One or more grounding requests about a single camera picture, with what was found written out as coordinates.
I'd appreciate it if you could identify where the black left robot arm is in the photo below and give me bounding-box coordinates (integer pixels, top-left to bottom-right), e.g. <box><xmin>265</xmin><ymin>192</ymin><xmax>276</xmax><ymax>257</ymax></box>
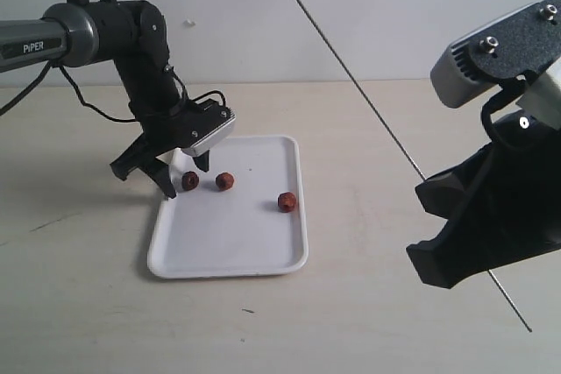
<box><xmin>1</xmin><ymin>0</ymin><xmax>221</xmax><ymax>198</ymax></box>

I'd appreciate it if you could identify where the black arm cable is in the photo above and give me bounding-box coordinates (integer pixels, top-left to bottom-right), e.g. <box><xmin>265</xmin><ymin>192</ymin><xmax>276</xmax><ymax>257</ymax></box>
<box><xmin>0</xmin><ymin>0</ymin><xmax>227</xmax><ymax>123</ymax></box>
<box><xmin>479</xmin><ymin>78</ymin><xmax>534</xmax><ymax>152</ymax></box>

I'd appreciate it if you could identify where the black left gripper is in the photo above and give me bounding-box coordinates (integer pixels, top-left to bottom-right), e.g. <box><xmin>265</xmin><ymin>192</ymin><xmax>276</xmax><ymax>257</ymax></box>
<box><xmin>110</xmin><ymin>104</ymin><xmax>210</xmax><ymax>199</ymax></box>

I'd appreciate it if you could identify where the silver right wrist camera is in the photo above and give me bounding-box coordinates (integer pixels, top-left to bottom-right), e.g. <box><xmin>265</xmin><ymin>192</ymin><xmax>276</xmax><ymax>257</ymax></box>
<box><xmin>430</xmin><ymin>0</ymin><xmax>560</xmax><ymax>131</ymax></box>

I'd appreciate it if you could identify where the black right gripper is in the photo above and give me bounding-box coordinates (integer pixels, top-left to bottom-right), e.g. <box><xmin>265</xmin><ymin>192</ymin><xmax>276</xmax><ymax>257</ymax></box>
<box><xmin>406</xmin><ymin>113</ymin><xmax>560</xmax><ymax>289</ymax></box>

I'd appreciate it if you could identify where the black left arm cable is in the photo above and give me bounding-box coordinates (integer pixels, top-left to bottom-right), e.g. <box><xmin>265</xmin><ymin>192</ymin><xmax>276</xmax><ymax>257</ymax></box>
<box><xmin>0</xmin><ymin>0</ymin><xmax>227</xmax><ymax>123</ymax></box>

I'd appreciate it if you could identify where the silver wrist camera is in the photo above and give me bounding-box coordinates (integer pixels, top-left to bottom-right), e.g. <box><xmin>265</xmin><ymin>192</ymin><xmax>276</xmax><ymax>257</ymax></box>
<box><xmin>179</xmin><ymin>99</ymin><xmax>236</xmax><ymax>157</ymax></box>
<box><xmin>430</xmin><ymin>0</ymin><xmax>560</xmax><ymax>131</ymax></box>

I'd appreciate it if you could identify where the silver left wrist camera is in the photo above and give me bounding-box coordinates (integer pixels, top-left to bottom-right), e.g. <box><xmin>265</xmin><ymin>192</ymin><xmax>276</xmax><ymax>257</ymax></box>
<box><xmin>179</xmin><ymin>99</ymin><xmax>236</xmax><ymax>157</ymax></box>

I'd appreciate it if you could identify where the white rectangular plastic tray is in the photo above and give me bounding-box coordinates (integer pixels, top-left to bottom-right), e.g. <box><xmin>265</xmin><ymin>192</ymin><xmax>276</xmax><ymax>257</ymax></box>
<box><xmin>147</xmin><ymin>135</ymin><xmax>309</xmax><ymax>279</ymax></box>

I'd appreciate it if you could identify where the thin metal skewer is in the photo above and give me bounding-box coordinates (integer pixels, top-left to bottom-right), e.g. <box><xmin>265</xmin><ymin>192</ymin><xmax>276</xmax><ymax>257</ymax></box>
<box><xmin>295</xmin><ymin>0</ymin><xmax>533</xmax><ymax>333</ymax></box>

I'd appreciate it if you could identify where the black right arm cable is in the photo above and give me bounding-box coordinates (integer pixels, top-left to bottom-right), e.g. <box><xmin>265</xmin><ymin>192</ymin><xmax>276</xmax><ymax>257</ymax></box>
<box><xmin>479</xmin><ymin>78</ymin><xmax>534</xmax><ymax>152</ymax></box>

